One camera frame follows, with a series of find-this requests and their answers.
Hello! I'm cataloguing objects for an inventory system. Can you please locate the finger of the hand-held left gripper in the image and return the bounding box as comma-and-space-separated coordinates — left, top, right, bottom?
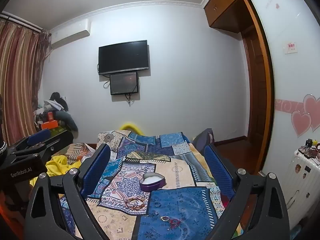
19, 131, 74, 161
10, 129, 52, 153

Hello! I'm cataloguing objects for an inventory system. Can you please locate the white suitcase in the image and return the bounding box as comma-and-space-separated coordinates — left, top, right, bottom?
285, 149, 320, 211

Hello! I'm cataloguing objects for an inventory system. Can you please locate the small black monitor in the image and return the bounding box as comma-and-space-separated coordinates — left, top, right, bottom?
109, 72, 139, 96

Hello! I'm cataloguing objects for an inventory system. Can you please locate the black wall television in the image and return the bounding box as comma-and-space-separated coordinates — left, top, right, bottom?
98, 40, 150, 76

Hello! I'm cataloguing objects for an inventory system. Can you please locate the orange box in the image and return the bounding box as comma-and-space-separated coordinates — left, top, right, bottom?
41, 121, 59, 131

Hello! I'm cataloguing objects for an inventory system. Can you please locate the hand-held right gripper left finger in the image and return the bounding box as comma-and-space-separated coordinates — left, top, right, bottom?
24, 144, 112, 240

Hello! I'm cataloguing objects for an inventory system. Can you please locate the yellow cloth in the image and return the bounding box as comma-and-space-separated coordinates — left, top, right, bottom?
28, 154, 82, 187

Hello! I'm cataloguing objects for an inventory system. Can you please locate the brown beaded bracelet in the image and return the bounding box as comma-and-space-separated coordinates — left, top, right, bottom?
125, 197, 146, 209

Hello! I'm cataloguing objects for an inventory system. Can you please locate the white wardrobe with heart stickers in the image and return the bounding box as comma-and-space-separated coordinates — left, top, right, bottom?
243, 0, 320, 178

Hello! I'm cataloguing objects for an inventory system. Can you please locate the white air conditioner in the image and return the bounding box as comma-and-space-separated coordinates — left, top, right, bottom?
49, 19, 90, 49

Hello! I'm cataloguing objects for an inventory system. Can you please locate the paper note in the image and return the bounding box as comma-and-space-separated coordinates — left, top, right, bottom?
283, 40, 298, 54

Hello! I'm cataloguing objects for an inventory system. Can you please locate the wooden overhead cabinet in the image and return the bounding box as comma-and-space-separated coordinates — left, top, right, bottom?
203, 0, 251, 33

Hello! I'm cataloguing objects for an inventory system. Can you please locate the dark jacket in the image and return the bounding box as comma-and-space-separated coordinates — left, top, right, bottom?
49, 92, 69, 112

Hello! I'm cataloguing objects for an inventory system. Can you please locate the purple round tin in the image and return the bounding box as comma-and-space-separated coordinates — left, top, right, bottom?
139, 172, 166, 193

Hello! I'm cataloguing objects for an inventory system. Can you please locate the striped orange bedsheet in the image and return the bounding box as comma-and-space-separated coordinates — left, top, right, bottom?
53, 142, 96, 166

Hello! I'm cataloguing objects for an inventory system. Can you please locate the striped curtain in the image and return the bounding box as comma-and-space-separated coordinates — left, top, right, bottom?
0, 17, 50, 147

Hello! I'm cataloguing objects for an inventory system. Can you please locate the yellow plastic ring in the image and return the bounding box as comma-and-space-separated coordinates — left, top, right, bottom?
119, 122, 141, 133

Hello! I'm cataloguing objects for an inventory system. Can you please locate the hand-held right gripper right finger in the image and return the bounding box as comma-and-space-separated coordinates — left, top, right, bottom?
204, 144, 292, 240

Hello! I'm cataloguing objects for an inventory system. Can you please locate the dark patterned pillow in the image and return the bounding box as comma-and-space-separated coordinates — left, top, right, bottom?
192, 128, 215, 151

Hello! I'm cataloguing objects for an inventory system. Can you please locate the patchwork blanket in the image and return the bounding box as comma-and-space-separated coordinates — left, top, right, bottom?
59, 129, 245, 240

